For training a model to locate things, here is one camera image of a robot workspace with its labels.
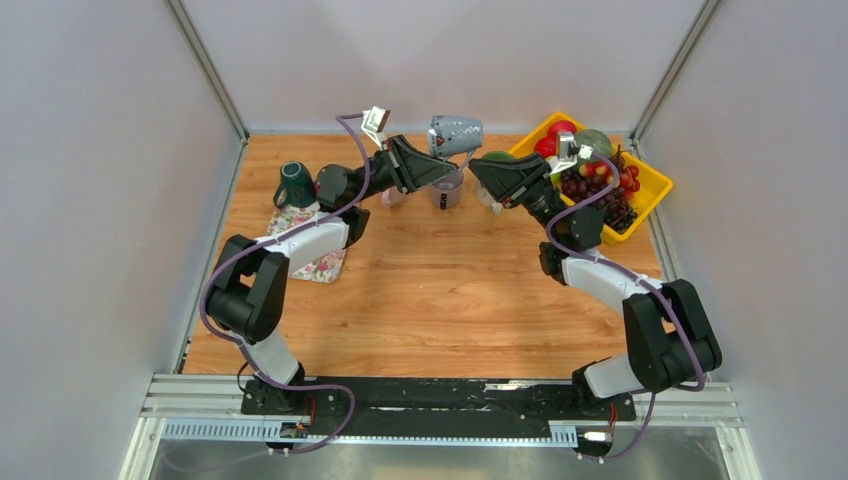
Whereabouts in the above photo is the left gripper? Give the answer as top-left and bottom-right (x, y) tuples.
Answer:
(348, 135), (456, 206)

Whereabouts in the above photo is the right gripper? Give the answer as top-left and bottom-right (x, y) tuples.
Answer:
(470, 151), (566, 241)

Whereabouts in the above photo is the cream floral mug green inside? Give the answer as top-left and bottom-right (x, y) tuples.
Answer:
(475, 150), (517, 215)

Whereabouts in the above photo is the pink faceted mug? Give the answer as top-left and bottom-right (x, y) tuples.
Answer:
(381, 188), (407, 208)

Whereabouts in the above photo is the mauve mug black handle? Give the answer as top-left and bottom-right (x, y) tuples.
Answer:
(427, 170), (464, 210)

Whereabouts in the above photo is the grey blue mug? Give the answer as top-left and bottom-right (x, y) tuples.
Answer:
(427, 115), (484, 170)

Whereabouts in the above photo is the dark green mug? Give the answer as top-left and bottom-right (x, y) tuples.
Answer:
(273, 161), (317, 209)

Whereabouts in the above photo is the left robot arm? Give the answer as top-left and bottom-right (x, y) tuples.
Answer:
(199, 131), (459, 414)

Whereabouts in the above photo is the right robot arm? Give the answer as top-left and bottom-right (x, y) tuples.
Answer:
(469, 154), (723, 418)

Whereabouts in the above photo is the red apple lower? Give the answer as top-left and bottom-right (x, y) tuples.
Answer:
(534, 136), (558, 158)

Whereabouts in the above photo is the red apple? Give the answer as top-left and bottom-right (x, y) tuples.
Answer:
(547, 120), (578, 139)
(534, 136), (558, 158)

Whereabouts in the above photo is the red apple upper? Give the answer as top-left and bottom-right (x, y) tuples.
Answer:
(547, 120), (578, 139)

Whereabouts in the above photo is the green melon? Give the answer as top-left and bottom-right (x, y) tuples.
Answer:
(575, 128), (613, 159)

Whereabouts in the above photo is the dark purple grape bunch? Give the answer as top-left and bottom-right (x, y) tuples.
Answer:
(559, 173), (638, 234)

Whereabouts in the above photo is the red cherry cluster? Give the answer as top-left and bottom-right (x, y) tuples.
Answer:
(578, 155), (641, 195)

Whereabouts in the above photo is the floral serving tray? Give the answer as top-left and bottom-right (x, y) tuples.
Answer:
(266, 203), (346, 283)

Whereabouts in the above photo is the yellow plastic bin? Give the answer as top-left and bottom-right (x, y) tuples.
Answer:
(508, 112), (673, 245)

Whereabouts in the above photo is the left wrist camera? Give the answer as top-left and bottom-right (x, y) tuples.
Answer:
(360, 106), (391, 149)

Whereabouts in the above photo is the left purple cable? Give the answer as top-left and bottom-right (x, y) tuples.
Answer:
(198, 112), (371, 456)

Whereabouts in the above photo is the purple cable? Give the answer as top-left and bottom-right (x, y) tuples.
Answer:
(198, 112), (371, 456)
(544, 152), (709, 464)

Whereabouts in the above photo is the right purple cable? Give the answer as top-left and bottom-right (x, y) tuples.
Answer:
(544, 152), (709, 464)

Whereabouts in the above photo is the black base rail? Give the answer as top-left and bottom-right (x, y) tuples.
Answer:
(241, 377), (636, 439)

